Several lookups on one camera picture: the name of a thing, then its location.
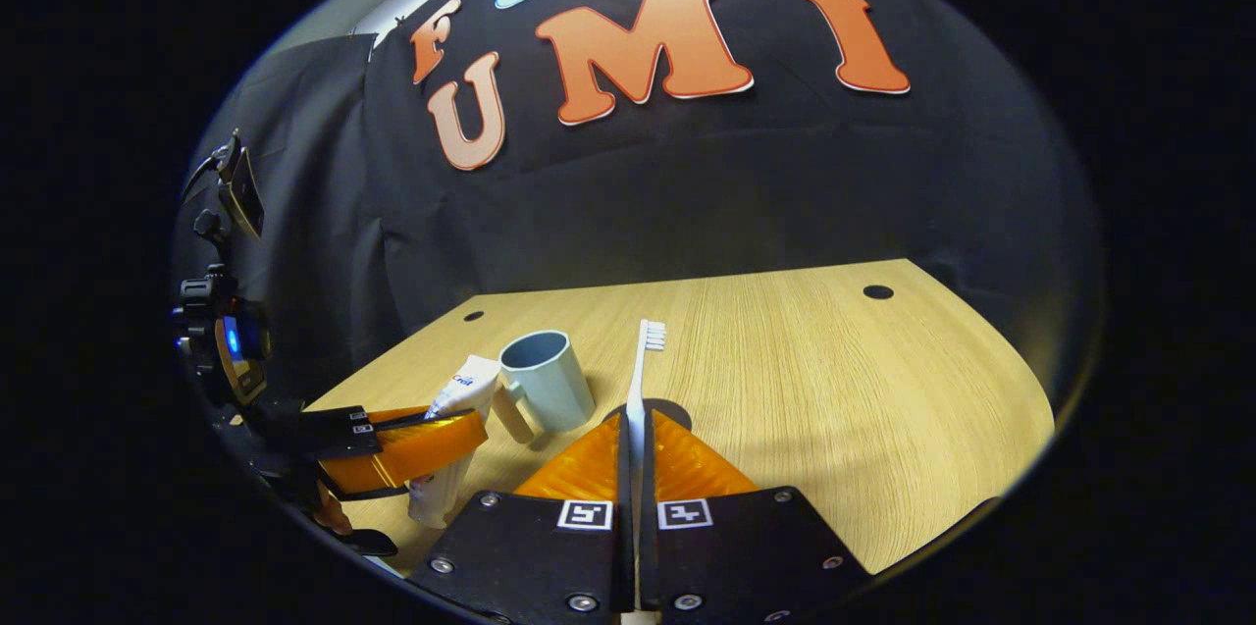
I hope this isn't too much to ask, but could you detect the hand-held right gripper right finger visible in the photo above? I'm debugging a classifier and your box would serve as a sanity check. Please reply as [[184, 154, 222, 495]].
[[640, 409, 876, 622]]

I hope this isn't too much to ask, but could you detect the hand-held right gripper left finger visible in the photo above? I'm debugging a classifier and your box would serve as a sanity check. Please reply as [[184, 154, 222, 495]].
[[405, 409, 636, 624]]

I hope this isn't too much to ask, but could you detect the white toothpaste tube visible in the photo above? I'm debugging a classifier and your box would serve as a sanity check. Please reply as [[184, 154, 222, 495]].
[[407, 354, 504, 531]]

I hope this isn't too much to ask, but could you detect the pale blue cup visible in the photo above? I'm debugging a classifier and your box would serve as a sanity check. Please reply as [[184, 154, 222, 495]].
[[489, 330, 598, 446]]

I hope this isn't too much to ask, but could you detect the dark round coaster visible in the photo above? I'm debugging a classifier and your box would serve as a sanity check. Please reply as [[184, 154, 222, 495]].
[[613, 397, 695, 435]]

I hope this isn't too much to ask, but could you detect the white toothbrush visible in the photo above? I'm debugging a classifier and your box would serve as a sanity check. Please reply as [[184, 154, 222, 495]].
[[621, 319, 668, 625]]

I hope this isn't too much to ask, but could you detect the wooden desktop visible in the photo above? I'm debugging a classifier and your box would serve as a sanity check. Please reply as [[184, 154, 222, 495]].
[[299, 258, 1057, 579]]

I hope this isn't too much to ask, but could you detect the black backdrop cloth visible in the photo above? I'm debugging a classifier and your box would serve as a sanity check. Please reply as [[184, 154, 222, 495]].
[[172, 0, 1105, 410]]

